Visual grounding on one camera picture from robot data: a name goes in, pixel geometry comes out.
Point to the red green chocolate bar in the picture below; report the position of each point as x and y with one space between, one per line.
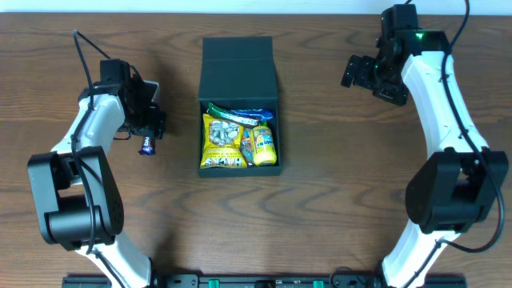
219 112

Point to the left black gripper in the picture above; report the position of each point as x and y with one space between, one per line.
152 122

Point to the yellow Mentos bottle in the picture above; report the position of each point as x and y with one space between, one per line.
264 152

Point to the yellow Hacks candy bag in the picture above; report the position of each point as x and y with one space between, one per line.
222 142

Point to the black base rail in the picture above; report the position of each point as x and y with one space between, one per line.
193 281

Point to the dark green gift box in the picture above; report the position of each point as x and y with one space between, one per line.
239 73

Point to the blue Oreo cookie pack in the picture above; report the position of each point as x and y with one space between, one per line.
261 114

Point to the purple Dairy Milk bar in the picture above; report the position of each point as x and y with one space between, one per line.
148 147

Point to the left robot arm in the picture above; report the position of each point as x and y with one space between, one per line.
76 198

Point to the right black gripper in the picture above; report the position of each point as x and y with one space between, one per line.
361 74

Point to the Haribo gummy bag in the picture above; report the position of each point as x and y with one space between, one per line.
246 147

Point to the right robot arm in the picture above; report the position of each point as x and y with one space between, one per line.
462 177

